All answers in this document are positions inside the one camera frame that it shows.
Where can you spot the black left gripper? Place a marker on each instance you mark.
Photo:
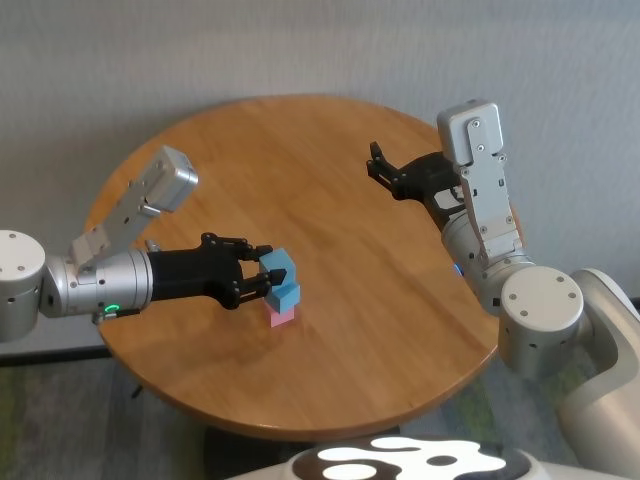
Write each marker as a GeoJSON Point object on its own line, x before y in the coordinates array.
{"type": "Point", "coordinates": [200, 272]}

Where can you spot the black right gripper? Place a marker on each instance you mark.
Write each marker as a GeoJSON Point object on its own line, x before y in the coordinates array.
{"type": "Point", "coordinates": [430, 180]}

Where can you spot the blue cube block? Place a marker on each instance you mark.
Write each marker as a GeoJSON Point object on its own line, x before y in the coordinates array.
{"type": "Point", "coordinates": [277, 260]}
{"type": "Point", "coordinates": [287, 300]}

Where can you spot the pink cube block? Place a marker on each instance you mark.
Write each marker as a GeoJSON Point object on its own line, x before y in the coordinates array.
{"type": "Point", "coordinates": [281, 320]}

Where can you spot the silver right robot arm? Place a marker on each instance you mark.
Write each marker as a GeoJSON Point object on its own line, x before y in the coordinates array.
{"type": "Point", "coordinates": [540, 310]}

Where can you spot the white black robot torso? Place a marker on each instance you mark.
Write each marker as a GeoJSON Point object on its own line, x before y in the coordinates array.
{"type": "Point", "coordinates": [410, 460]}

